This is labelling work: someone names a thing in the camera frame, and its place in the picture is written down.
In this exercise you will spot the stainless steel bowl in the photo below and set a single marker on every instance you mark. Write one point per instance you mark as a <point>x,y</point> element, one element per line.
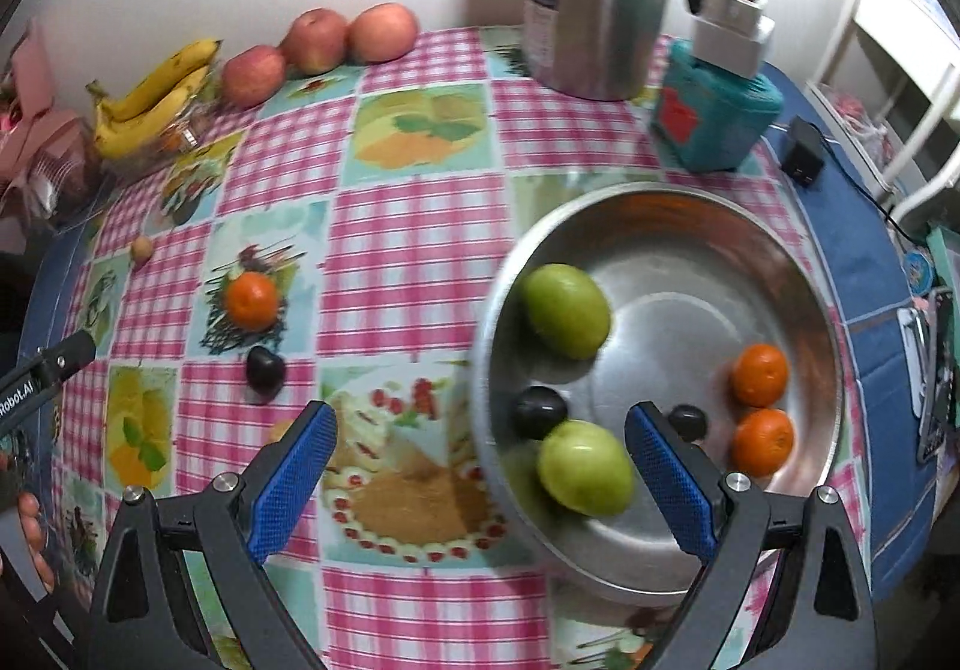
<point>675,310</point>

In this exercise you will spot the yellow banana bunch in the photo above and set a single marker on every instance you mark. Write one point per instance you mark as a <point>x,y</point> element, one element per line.
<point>154,96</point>

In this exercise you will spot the green white box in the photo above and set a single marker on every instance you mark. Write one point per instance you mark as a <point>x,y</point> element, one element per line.
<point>943,250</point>

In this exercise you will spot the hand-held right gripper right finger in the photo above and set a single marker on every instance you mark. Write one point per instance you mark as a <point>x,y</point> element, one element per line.
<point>671,482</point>

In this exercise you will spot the silver clip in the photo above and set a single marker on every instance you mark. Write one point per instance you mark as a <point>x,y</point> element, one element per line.
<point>910,355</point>

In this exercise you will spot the round green jujube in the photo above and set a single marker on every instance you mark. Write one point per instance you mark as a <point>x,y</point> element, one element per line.
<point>585,467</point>

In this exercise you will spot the orange mandarin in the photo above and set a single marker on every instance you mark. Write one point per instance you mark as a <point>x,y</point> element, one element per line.
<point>763,441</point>
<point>760,374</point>
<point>253,300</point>

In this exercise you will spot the blue cloth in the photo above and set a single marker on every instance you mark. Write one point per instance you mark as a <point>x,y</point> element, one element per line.
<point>870,310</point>

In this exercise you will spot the oval green jujube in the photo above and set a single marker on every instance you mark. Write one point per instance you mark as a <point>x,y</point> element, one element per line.
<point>566,310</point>

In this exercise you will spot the person's left hand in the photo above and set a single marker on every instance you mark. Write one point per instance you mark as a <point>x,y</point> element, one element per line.
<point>36,539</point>

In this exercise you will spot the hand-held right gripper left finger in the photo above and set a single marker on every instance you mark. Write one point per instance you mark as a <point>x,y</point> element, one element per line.
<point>296,479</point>

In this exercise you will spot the small round blue badge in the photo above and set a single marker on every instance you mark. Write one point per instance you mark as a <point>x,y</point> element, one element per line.
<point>916,265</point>

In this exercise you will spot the white wooden rack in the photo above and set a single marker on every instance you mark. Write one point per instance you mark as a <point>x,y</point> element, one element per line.
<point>915,138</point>

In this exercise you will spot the dark purple plum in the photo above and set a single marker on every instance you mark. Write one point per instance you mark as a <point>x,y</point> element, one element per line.
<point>538,411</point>
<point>688,421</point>
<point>265,370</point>

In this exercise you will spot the clear glass dish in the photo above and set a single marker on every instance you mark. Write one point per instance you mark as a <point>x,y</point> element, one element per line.
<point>184,134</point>

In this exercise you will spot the pink plastic bag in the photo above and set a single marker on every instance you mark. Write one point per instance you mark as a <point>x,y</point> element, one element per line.
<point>862,123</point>

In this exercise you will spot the teal box device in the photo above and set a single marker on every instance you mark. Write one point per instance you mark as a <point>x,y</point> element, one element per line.
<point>712,123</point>

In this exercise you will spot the black power adapter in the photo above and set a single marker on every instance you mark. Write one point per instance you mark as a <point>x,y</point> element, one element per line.
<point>802,153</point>

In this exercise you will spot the small tan longan fruit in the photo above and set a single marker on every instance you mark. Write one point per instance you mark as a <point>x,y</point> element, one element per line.
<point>141,248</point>

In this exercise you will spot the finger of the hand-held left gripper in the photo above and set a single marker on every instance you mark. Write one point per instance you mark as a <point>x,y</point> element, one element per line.
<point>69,355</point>

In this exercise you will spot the red apple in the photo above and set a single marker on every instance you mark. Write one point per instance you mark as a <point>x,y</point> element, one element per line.
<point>382,33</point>
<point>315,40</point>
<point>253,75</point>

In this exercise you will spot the pink checked tablecloth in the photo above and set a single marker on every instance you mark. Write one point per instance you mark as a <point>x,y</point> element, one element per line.
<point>412,235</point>

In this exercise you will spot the red patterned bag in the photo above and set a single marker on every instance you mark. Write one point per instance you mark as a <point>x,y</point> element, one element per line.
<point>45,138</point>

